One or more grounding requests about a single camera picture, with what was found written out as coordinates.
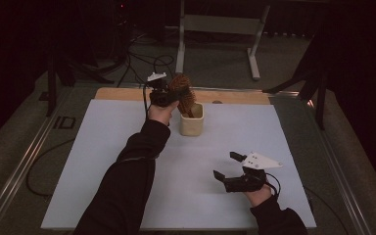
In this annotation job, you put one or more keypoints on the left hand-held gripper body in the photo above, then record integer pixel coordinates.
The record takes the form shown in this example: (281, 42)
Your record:
(159, 94)

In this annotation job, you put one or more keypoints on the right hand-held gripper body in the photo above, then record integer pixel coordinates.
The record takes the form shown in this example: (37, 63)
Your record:
(261, 161)

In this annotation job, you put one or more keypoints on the brown wooden hairbrush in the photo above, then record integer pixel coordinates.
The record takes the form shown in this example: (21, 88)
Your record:
(183, 83)

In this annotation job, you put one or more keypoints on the cream square cup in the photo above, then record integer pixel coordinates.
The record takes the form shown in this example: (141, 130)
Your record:
(192, 127)

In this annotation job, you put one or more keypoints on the person's left hand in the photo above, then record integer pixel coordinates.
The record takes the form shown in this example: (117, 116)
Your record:
(161, 114)

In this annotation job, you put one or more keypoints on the person's right hand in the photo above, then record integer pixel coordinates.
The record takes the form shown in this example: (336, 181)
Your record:
(258, 197)

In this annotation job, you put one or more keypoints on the white table mat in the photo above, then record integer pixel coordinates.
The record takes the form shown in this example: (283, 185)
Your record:
(192, 196)

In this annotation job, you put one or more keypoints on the black tripod stand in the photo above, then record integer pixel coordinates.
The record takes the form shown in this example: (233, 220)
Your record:
(320, 98)
(51, 91)

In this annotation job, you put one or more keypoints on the white metal stand frame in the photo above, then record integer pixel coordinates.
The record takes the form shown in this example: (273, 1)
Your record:
(220, 24)

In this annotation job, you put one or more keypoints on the metal floor rail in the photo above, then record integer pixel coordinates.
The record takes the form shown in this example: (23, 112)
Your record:
(339, 182)
(23, 163)

